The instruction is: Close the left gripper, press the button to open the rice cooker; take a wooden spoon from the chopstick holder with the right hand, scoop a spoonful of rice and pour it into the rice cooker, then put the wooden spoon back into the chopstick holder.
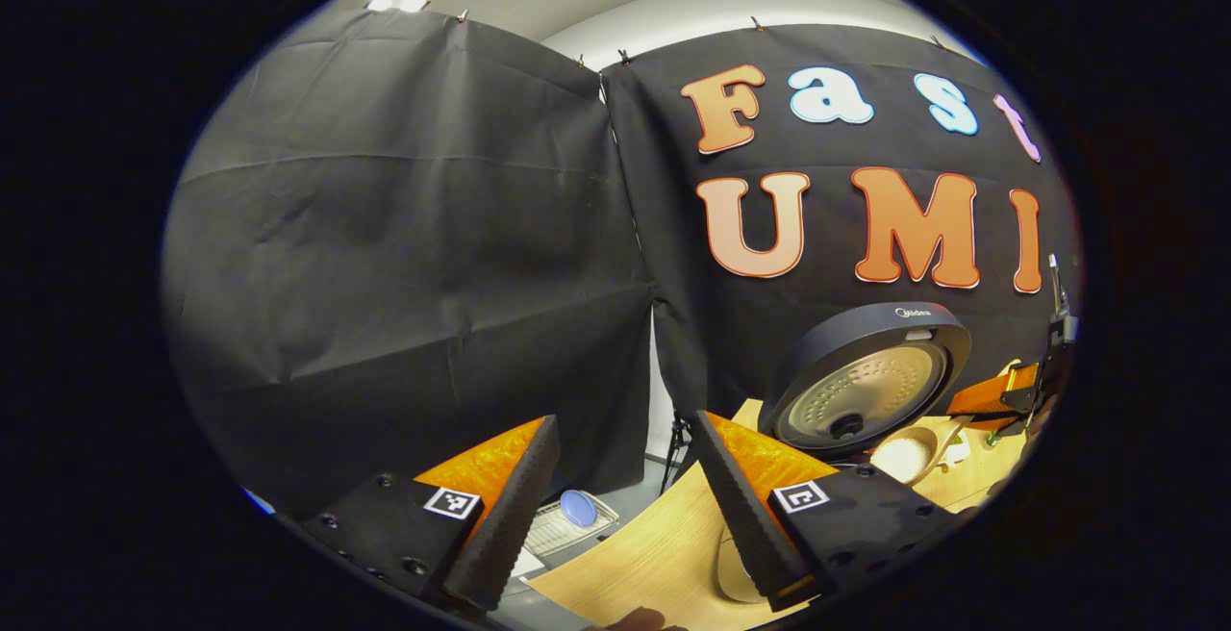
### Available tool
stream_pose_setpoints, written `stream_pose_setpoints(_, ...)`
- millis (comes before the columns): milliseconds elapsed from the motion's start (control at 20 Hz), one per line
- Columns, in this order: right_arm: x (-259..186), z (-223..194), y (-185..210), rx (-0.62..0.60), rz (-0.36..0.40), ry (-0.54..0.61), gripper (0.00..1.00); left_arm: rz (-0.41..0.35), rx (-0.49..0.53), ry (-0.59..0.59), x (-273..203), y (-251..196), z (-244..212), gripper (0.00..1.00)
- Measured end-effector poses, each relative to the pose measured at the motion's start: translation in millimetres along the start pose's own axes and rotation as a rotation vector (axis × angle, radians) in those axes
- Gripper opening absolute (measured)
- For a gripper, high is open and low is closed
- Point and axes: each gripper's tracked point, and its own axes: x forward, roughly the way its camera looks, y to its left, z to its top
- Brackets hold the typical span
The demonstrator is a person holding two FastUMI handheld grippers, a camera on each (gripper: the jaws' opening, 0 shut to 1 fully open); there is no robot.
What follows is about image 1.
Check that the small white rice portion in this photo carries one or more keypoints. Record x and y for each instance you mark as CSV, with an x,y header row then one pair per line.
x,y
899,458

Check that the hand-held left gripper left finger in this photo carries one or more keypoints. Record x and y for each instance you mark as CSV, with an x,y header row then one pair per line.
x,y
510,525

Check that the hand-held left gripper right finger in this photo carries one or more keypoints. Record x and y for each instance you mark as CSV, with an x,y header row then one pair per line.
x,y
741,516

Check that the brown wooden spoon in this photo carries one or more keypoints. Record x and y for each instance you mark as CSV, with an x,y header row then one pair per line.
x,y
928,453

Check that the blue oval object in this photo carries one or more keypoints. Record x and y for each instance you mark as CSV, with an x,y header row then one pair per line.
x,y
578,508

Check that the black backdrop cloth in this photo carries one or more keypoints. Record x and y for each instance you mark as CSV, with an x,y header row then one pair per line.
x,y
404,256

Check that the black tripod stand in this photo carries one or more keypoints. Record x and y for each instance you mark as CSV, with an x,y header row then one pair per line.
x,y
676,448

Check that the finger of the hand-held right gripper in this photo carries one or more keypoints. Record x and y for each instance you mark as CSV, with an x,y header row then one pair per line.
x,y
981,395

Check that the black and silver rice cooker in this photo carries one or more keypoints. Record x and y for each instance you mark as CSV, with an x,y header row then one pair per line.
x,y
866,333

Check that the narrow ceiling light panel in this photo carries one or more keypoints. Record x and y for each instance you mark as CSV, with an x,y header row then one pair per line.
x,y
396,5

